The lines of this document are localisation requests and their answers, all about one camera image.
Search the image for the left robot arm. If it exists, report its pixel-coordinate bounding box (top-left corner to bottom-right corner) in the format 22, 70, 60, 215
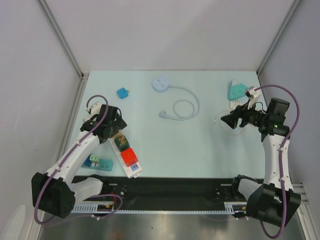
31, 103, 127, 219

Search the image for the white square charger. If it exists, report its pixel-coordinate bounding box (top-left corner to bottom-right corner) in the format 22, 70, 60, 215
229, 100, 242, 110

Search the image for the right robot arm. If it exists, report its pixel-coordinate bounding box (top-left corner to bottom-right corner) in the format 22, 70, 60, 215
221, 98, 301, 227

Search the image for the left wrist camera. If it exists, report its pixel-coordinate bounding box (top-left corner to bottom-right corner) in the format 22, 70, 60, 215
85, 102, 103, 117

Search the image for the teal triangular power strip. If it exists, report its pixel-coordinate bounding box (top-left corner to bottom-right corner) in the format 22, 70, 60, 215
227, 79, 249, 101

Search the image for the teal rectangular power strip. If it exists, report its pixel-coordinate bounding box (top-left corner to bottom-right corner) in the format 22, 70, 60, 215
81, 154, 114, 172

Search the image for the white slotted cable duct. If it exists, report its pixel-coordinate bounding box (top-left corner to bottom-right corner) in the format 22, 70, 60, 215
71, 202, 118, 214

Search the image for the dark green cube adapter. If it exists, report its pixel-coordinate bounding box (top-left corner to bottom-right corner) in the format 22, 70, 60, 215
114, 135, 131, 153

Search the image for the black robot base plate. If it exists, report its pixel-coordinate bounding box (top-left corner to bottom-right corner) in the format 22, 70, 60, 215
72, 175, 266, 211

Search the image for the aluminium frame rail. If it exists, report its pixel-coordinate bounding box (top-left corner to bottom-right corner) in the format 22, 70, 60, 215
36, 0, 90, 81
256, 0, 303, 78

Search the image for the aluminium frame rail left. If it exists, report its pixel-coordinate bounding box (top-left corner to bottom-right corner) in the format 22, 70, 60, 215
36, 0, 90, 81

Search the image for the light blue round socket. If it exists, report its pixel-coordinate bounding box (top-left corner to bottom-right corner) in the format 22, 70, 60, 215
152, 76, 170, 93

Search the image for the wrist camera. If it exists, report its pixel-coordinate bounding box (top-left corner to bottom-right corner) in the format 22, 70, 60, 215
245, 86, 262, 110
85, 102, 103, 117

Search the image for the red cube adapter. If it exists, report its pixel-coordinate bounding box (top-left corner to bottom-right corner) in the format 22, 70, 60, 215
120, 147, 138, 167

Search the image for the aluminium frame rail right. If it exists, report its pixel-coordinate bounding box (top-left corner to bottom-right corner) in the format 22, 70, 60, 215
256, 0, 303, 78

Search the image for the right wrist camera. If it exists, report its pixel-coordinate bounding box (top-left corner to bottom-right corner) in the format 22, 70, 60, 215
245, 86, 262, 110

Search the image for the blue square plug adapter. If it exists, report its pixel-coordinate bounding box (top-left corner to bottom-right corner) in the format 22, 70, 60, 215
116, 87, 130, 99

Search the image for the light blue socket cable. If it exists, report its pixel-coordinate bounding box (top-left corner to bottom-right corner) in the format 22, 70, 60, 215
157, 85, 201, 122

